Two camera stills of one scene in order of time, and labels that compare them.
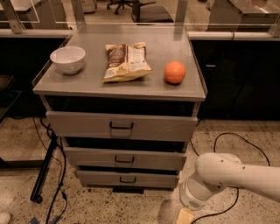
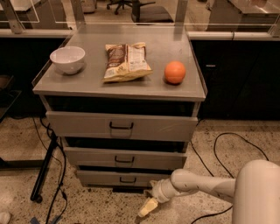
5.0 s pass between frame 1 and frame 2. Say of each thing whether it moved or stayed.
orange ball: stayed
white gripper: moved
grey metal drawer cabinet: stayed
